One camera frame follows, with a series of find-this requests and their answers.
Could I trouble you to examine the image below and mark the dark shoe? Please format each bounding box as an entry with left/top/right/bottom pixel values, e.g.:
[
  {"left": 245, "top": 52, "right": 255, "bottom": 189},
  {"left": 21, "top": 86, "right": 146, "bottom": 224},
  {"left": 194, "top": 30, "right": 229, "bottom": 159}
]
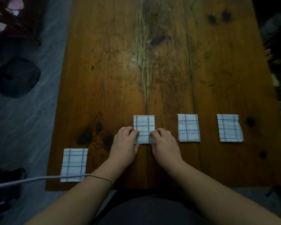
[{"left": 0, "top": 168, "right": 27, "bottom": 218}]

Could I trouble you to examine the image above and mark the person's right forearm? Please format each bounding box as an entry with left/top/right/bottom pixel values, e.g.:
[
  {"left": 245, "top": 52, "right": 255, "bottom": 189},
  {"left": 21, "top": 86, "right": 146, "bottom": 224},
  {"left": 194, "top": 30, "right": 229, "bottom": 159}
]
[{"left": 164, "top": 160, "right": 281, "bottom": 225}]

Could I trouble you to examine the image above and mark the white cable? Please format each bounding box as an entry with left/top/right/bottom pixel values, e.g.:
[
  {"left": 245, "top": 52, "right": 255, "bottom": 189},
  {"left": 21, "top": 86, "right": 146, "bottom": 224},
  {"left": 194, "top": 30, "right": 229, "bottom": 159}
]
[{"left": 0, "top": 174, "right": 94, "bottom": 190}]

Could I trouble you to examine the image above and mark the person's left hand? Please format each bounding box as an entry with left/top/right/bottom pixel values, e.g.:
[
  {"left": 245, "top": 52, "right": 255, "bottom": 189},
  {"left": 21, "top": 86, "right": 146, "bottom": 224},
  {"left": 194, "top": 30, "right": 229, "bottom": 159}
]
[{"left": 107, "top": 126, "right": 140, "bottom": 171}]

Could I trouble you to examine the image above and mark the dark wooden furniture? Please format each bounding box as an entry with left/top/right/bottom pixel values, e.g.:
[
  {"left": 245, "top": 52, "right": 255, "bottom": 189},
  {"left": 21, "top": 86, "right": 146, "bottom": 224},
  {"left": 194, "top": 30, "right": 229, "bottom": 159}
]
[{"left": 0, "top": 0, "right": 47, "bottom": 47}]

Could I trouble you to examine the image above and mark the thin wrist band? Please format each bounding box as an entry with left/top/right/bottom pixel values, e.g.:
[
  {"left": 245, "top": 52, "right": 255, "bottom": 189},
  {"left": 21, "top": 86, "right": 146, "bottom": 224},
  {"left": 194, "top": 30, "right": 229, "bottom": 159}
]
[{"left": 85, "top": 174, "right": 114, "bottom": 188}]

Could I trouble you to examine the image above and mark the person's right hand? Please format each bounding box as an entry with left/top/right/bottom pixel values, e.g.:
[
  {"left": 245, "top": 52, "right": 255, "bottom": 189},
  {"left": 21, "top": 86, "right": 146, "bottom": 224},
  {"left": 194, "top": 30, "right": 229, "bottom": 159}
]
[{"left": 150, "top": 128, "right": 185, "bottom": 170}]

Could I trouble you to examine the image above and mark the person's left forearm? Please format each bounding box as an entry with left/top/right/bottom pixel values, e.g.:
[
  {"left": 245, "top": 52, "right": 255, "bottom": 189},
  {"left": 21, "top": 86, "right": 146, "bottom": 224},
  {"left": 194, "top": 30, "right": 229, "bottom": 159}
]
[{"left": 26, "top": 159, "right": 122, "bottom": 225}]

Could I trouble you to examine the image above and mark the dark round bag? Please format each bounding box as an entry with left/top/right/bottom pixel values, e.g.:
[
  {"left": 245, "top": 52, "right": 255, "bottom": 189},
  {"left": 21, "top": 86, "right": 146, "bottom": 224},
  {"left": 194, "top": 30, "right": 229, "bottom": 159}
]
[{"left": 0, "top": 58, "right": 41, "bottom": 99}]

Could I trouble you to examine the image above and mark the person's dark clothing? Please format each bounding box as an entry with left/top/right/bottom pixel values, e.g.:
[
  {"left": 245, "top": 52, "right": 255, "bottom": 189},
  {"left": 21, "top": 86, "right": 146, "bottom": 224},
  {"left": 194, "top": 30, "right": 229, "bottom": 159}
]
[{"left": 91, "top": 188, "right": 216, "bottom": 225}]

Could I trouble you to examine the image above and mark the white checked cloth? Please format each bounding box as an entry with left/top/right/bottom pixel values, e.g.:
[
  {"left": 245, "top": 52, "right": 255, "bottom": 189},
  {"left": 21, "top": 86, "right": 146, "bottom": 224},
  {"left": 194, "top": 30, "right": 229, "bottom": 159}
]
[
  {"left": 133, "top": 115, "right": 155, "bottom": 145},
  {"left": 177, "top": 114, "right": 201, "bottom": 142},
  {"left": 60, "top": 148, "right": 88, "bottom": 183},
  {"left": 217, "top": 114, "right": 244, "bottom": 143}
]

